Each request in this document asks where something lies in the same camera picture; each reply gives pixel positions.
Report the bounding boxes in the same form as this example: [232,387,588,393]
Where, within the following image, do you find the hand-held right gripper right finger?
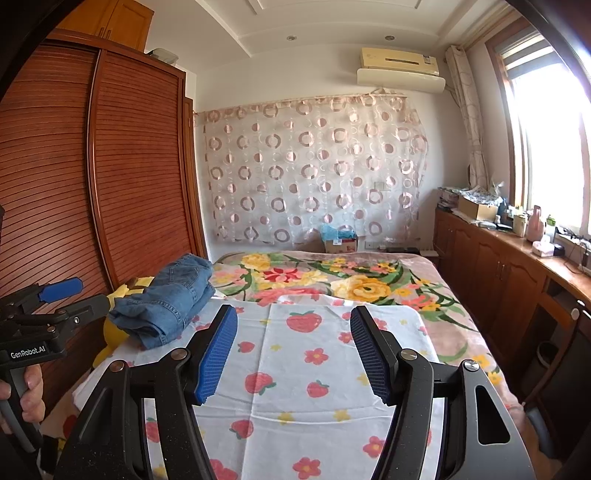
[349,305,536,480]

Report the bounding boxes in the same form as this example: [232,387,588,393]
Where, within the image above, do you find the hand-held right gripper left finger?
[67,304,238,480]

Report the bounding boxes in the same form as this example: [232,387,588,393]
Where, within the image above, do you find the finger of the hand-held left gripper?
[46,294,112,329]
[9,277,84,308]

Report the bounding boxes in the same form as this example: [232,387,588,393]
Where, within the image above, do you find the blue denim pants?
[107,253,217,350]

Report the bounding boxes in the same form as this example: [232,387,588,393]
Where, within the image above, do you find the person's left hand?
[0,364,45,435]

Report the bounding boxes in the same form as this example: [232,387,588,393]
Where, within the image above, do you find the yellow plush toy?
[92,276,155,370]

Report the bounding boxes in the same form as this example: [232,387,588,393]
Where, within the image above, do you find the floral blanket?
[203,249,525,416]

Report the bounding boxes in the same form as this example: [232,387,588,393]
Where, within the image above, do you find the small cardboard box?
[321,235,359,254]

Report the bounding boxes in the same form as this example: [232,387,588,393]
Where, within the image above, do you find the blue plastic bag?
[320,224,356,241]

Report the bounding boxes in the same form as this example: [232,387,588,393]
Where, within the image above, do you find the wooden cabinet counter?
[434,205,591,402]

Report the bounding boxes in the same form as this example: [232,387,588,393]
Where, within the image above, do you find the wooden slatted wardrobe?
[0,28,208,416]

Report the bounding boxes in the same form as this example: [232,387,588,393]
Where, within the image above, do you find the dark waste bin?
[537,340,565,370]

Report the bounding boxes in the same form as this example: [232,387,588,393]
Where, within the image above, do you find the stack of papers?
[436,186,461,210]

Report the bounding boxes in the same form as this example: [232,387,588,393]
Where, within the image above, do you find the open cardboard box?
[457,194,500,222]

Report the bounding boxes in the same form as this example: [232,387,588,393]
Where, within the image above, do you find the dark wooden chair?
[519,277,591,444]

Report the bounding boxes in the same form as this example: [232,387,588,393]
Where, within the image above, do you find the white power strip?
[556,227,589,245]

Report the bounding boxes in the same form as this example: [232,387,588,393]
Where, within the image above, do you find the patterned window curtain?
[445,45,490,190]

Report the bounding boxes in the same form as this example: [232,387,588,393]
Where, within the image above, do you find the wooden upper cabinet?
[65,0,154,52]

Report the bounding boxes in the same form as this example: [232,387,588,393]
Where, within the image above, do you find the wooden-framed window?
[485,18,591,241]

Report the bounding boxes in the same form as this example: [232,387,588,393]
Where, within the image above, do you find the cream air conditioner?
[356,46,446,94]

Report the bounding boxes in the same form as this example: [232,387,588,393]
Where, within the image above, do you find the circle-patterned wall curtain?
[198,92,430,245]

